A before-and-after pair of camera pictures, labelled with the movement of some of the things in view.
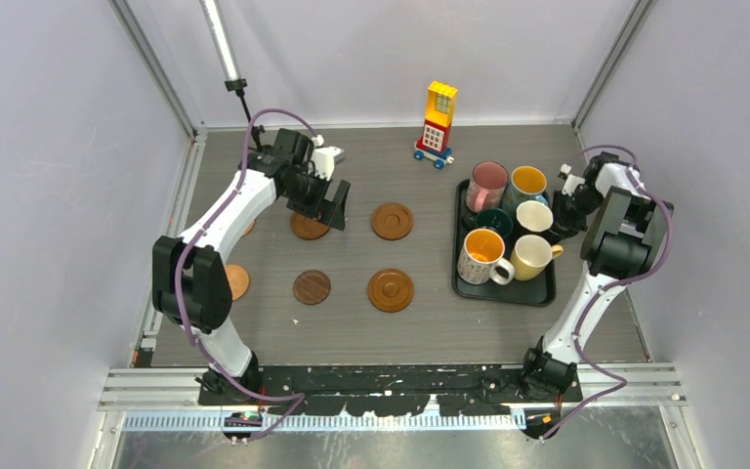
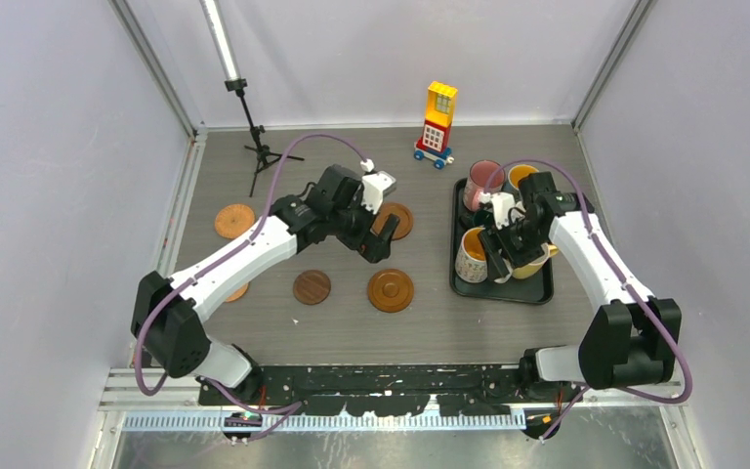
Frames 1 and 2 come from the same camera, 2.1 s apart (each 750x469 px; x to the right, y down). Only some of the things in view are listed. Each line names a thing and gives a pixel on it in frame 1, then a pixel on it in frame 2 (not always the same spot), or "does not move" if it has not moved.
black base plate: (402, 389) does not move
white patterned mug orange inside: (480, 256) does not move
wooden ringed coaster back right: (392, 221) does not move
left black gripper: (333, 211) → (367, 244)
